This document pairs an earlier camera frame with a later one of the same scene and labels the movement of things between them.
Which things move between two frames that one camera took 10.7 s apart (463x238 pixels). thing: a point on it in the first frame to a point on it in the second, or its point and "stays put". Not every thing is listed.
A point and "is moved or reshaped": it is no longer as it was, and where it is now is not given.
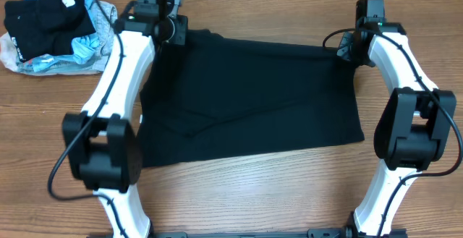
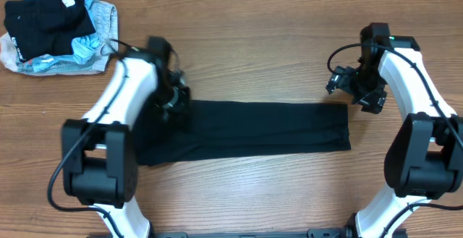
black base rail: x=312 y=233 stays put
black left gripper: x=179 y=30 to x=175 y=105
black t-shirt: x=221 y=95 is moved or reshaped
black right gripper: x=345 y=50 to x=357 y=90
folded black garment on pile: x=48 y=25 stays put
